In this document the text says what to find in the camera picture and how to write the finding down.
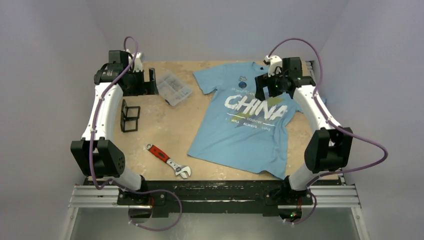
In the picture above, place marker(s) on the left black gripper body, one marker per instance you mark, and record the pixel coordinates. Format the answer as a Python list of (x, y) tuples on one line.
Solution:
[(137, 85)]

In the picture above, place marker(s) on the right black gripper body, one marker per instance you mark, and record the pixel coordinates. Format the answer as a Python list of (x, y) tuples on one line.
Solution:
[(262, 87)]

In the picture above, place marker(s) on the light blue printed t-shirt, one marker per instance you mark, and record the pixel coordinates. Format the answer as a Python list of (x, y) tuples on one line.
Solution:
[(240, 131)]

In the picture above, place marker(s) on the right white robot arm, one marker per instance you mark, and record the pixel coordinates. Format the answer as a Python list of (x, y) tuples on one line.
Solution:
[(329, 147)]

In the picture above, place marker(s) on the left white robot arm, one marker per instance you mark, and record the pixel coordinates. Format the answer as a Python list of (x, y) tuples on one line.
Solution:
[(95, 153)]

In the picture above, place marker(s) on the clear plastic parts box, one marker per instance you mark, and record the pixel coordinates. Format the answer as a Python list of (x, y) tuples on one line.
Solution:
[(172, 88)]

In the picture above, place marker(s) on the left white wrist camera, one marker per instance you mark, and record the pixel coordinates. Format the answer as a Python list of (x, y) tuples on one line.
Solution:
[(137, 65)]

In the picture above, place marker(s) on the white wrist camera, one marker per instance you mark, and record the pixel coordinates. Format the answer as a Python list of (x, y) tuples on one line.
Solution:
[(275, 65), (137, 65)]

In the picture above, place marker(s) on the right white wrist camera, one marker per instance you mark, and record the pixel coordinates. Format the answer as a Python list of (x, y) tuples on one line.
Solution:
[(275, 65)]

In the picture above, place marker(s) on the black frame stand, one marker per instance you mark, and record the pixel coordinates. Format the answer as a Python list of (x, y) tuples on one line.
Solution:
[(125, 117)]

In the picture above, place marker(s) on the red handled adjustable wrench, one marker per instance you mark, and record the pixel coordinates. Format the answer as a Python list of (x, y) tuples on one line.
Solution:
[(183, 171)]

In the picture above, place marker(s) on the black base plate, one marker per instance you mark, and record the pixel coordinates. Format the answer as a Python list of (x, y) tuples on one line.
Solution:
[(269, 198)]

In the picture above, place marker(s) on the aluminium rail frame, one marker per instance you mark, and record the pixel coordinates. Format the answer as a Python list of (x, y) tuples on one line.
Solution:
[(173, 128)]

